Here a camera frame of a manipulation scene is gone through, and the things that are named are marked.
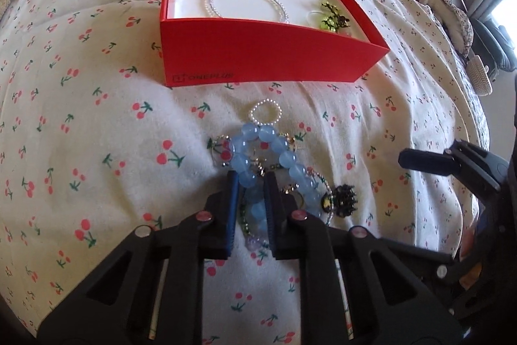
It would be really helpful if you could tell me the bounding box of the green seed bead necklace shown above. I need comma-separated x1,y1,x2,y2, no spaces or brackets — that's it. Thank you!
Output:
237,158,337,253

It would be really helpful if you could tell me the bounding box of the gold ring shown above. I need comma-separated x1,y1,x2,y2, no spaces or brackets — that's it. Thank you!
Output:
282,182,308,209

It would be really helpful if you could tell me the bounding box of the green black bead ornament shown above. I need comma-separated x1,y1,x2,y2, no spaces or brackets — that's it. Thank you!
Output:
307,1,351,33

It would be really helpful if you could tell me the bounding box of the small white pearl ring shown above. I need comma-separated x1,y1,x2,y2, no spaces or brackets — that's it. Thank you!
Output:
249,98,283,126

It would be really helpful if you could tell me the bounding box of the blue bead bracelet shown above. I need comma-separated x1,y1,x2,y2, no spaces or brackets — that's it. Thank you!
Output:
228,122,324,244

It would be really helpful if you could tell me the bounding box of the cherry print bed sheet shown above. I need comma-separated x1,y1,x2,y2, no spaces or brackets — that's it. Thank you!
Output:
1,0,489,336

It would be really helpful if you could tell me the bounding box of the red cardboard box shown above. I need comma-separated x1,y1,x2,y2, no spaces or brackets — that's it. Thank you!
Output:
160,0,389,88

